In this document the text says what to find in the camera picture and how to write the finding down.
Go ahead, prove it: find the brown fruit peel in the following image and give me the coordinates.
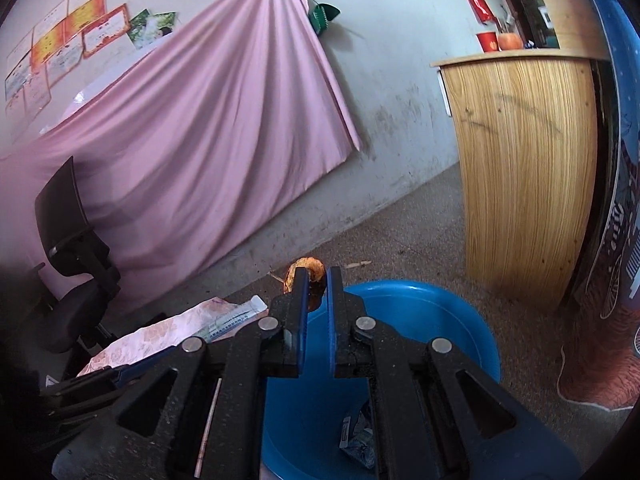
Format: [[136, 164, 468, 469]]
[[282, 257, 328, 313]]

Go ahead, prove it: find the crumpled blue foil wrapper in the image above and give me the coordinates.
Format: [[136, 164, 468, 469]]
[[339, 405, 377, 468]]

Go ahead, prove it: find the wooden cabinet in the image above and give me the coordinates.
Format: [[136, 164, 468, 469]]
[[430, 50, 601, 311]]

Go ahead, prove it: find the pink drinking straw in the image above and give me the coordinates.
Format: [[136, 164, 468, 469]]
[[195, 377, 223, 478]]

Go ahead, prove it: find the light wooden board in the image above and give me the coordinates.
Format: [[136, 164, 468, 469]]
[[537, 0, 608, 58]]

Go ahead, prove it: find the brown door frame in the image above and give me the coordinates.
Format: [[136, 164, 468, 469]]
[[492, 0, 541, 46]]

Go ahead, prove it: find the green wall photo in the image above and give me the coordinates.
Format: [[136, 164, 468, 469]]
[[127, 9, 178, 50]]

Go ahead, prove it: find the red hanging ornament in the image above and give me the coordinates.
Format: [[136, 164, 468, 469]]
[[464, 0, 496, 23]]

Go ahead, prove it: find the group of wall certificates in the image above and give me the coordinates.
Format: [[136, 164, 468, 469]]
[[5, 0, 161, 111]]

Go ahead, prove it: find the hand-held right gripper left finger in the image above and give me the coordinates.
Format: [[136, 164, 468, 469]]
[[52, 267, 308, 480]]

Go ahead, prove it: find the blue printed cloth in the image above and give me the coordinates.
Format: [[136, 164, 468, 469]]
[[555, 0, 640, 411]]

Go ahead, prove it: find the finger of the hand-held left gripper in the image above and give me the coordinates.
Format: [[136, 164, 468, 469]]
[[46, 357, 157, 402]]

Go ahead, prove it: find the black office chair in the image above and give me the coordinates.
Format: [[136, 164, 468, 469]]
[[0, 156, 166, 376]]

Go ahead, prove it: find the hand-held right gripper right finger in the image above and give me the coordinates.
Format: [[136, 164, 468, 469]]
[[327, 266, 581, 480]]

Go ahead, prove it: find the pink curtain cloth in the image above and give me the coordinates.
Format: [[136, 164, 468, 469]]
[[0, 0, 362, 311]]

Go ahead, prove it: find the blue plastic basin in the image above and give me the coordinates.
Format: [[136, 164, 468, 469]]
[[260, 280, 502, 480]]

